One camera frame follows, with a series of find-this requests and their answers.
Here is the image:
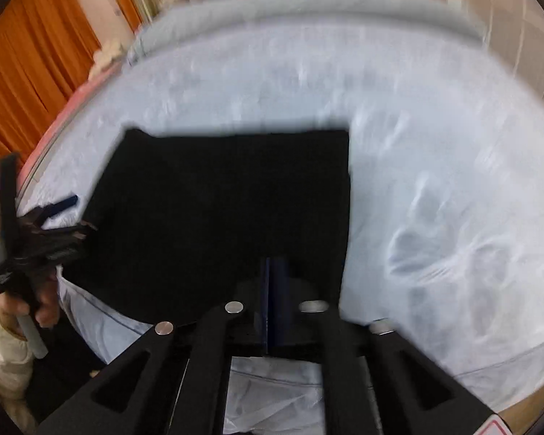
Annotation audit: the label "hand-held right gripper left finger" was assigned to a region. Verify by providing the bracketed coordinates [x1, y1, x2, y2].
[36, 257, 273, 435]

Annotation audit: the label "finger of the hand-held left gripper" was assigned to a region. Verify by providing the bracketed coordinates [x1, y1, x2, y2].
[50, 220, 99, 242]
[40, 195, 81, 219]

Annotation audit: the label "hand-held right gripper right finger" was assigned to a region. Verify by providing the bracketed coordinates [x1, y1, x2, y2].
[272, 257, 504, 435]

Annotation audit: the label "black pants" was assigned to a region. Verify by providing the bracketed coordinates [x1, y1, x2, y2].
[61, 127, 353, 328]

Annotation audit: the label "person's left hand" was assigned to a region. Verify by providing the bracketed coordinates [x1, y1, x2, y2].
[0, 275, 61, 330]

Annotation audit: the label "pink mattress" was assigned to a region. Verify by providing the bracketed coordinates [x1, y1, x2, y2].
[0, 66, 124, 297]

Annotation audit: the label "butterfly print bedsheet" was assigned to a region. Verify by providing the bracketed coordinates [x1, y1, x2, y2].
[18, 7, 544, 435]

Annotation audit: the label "grey duvet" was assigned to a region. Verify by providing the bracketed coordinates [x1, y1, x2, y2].
[127, 0, 487, 66]

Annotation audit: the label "white door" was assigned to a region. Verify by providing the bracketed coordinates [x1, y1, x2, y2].
[449, 0, 544, 112]

